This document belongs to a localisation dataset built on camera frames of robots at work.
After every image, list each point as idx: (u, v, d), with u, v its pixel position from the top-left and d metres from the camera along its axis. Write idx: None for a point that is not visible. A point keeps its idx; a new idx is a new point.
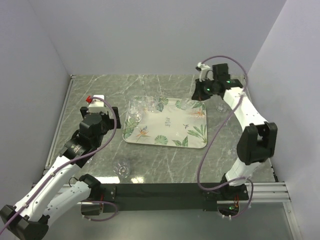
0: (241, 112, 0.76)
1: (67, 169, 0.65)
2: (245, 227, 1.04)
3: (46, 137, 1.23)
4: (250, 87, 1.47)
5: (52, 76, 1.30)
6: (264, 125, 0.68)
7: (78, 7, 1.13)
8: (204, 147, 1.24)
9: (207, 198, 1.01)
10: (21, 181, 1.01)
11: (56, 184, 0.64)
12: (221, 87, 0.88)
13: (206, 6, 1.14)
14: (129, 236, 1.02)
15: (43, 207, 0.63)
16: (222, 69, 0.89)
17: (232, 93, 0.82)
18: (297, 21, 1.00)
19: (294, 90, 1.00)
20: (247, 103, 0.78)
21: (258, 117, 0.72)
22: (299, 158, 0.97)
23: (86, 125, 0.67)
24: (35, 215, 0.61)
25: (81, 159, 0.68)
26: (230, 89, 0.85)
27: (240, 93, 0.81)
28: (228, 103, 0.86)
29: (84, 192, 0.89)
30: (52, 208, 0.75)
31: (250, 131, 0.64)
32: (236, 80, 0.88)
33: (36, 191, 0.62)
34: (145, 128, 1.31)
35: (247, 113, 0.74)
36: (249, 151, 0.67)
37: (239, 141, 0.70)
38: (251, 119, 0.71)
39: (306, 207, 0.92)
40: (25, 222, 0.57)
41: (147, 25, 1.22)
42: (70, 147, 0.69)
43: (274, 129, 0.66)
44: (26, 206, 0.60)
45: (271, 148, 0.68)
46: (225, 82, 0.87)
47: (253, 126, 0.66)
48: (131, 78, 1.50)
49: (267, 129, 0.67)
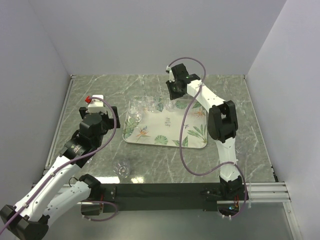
0: (204, 100, 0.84)
1: (67, 169, 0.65)
2: (245, 226, 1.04)
3: (46, 137, 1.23)
4: (250, 87, 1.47)
5: (52, 75, 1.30)
6: (224, 104, 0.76)
7: (78, 6, 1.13)
8: (204, 147, 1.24)
9: (207, 198, 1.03)
10: (21, 181, 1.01)
11: (56, 184, 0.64)
12: (182, 83, 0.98)
13: (206, 6, 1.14)
14: (128, 236, 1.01)
15: (43, 207, 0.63)
16: (179, 68, 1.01)
17: (192, 85, 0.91)
18: (297, 21, 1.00)
19: (294, 89, 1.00)
20: (207, 90, 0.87)
21: (218, 98, 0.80)
22: (299, 158, 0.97)
23: (86, 125, 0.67)
24: (35, 215, 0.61)
25: (82, 159, 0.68)
26: (190, 82, 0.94)
27: (199, 84, 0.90)
28: (192, 94, 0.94)
29: (84, 192, 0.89)
30: (52, 208, 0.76)
31: (213, 112, 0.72)
32: (193, 74, 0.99)
33: (36, 191, 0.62)
34: (145, 128, 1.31)
35: (208, 98, 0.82)
36: (218, 129, 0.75)
37: (208, 122, 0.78)
38: (212, 102, 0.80)
39: (306, 207, 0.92)
40: (25, 222, 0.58)
41: (147, 25, 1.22)
42: (70, 147, 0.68)
43: (233, 105, 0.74)
44: (26, 206, 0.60)
45: (235, 122, 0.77)
46: (185, 78, 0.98)
47: (215, 107, 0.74)
48: (131, 78, 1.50)
49: (227, 107, 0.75)
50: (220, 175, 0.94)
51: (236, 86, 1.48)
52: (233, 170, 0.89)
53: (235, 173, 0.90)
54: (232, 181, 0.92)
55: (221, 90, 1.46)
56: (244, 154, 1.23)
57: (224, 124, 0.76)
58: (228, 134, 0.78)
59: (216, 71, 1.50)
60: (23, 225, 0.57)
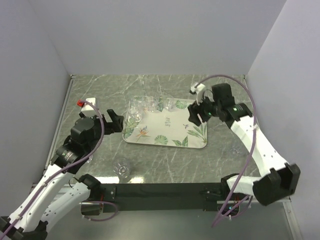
0: (257, 153, 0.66)
1: (58, 179, 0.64)
2: (245, 226, 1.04)
3: (46, 138, 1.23)
4: (250, 87, 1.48)
5: (52, 76, 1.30)
6: (286, 168, 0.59)
7: (77, 7, 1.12)
8: (203, 147, 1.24)
9: (208, 198, 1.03)
10: (21, 181, 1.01)
11: (49, 194, 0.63)
12: (227, 116, 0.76)
13: (206, 7, 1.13)
14: (129, 236, 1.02)
15: (37, 217, 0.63)
16: (224, 92, 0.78)
17: (243, 125, 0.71)
18: (297, 22, 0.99)
19: (294, 90, 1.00)
20: (260, 138, 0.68)
21: (278, 157, 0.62)
22: (298, 159, 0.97)
23: (77, 131, 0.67)
24: (29, 226, 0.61)
25: (74, 165, 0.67)
26: (239, 119, 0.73)
27: (253, 125, 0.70)
28: (237, 134, 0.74)
29: (83, 194, 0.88)
30: (51, 213, 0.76)
31: (272, 181, 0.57)
32: (241, 105, 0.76)
33: (29, 202, 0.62)
34: (145, 128, 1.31)
35: (264, 153, 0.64)
36: (271, 199, 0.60)
37: (257, 186, 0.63)
38: (271, 162, 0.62)
39: (306, 208, 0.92)
40: (20, 234, 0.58)
41: (147, 25, 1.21)
42: (61, 154, 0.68)
43: (297, 173, 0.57)
44: (19, 218, 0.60)
45: (293, 190, 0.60)
46: (231, 109, 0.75)
47: (275, 173, 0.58)
48: (131, 78, 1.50)
49: (289, 173, 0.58)
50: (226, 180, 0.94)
51: (236, 86, 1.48)
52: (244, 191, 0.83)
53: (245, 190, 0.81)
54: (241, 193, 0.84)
55: None
56: (244, 154, 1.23)
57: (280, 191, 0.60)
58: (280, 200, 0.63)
59: (216, 71, 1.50)
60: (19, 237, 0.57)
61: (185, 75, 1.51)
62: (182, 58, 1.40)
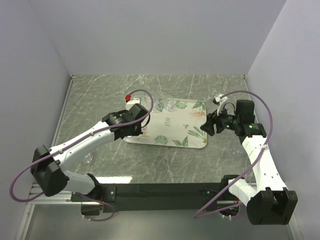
0: (259, 170, 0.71)
1: (105, 133, 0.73)
2: (244, 226, 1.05)
3: (46, 138, 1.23)
4: (250, 86, 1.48)
5: (52, 76, 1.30)
6: (283, 191, 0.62)
7: (78, 7, 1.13)
8: (203, 147, 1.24)
9: (207, 198, 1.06)
10: (22, 181, 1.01)
11: (91, 143, 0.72)
12: (242, 130, 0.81)
13: (206, 7, 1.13)
14: (128, 236, 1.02)
15: (71, 160, 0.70)
16: (247, 109, 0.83)
17: (253, 142, 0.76)
18: (297, 23, 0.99)
19: (295, 89, 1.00)
20: (266, 158, 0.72)
21: (277, 180, 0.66)
22: (298, 158, 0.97)
23: (138, 107, 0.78)
24: (64, 163, 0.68)
25: (119, 130, 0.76)
26: (251, 137, 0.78)
27: (262, 144, 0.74)
28: (246, 150, 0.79)
29: (89, 184, 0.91)
30: (70, 175, 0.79)
31: (265, 197, 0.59)
32: (258, 125, 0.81)
33: (73, 142, 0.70)
34: (145, 128, 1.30)
35: (264, 173, 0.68)
36: (260, 217, 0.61)
37: (251, 202, 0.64)
38: (271, 182, 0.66)
39: (304, 208, 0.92)
40: (55, 166, 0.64)
41: (147, 24, 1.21)
42: (112, 117, 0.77)
43: (294, 200, 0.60)
44: (61, 152, 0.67)
45: (287, 217, 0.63)
46: (247, 126, 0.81)
47: (269, 192, 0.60)
48: (131, 78, 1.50)
49: (286, 197, 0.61)
50: (228, 179, 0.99)
51: (235, 86, 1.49)
52: (239, 194, 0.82)
53: (242, 197, 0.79)
54: (241, 200, 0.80)
55: (220, 89, 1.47)
56: (244, 154, 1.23)
57: (273, 214, 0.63)
58: (271, 222, 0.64)
59: (216, 71, 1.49)
60: (52, 166, 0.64)
61: (185, 75, 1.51)
62: (182, 57, 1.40)
